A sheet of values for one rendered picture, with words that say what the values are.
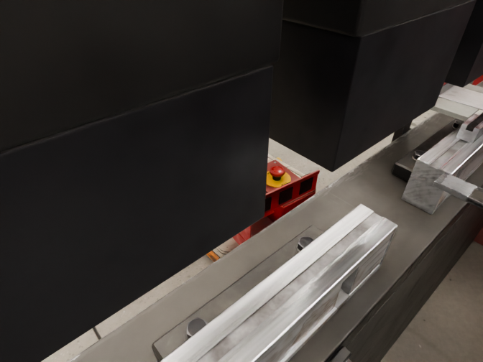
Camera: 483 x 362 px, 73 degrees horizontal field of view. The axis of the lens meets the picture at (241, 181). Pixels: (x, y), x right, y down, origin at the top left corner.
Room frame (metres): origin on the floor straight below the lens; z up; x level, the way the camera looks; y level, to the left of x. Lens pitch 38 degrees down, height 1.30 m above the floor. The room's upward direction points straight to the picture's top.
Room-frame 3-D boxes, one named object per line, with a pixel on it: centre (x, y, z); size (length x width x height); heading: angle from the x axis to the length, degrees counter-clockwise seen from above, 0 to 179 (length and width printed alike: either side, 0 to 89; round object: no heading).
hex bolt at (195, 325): (0.20, 0.05, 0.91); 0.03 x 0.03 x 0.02
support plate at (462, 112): (0.73, -0.42, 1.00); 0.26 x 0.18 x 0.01; 41
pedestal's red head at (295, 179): (0.63, -0.06, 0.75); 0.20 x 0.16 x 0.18; 124
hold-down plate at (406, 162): (0.63, -0.45, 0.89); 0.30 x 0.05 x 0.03; 131
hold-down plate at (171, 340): (0.26, -0.02, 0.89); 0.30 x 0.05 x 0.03; 131
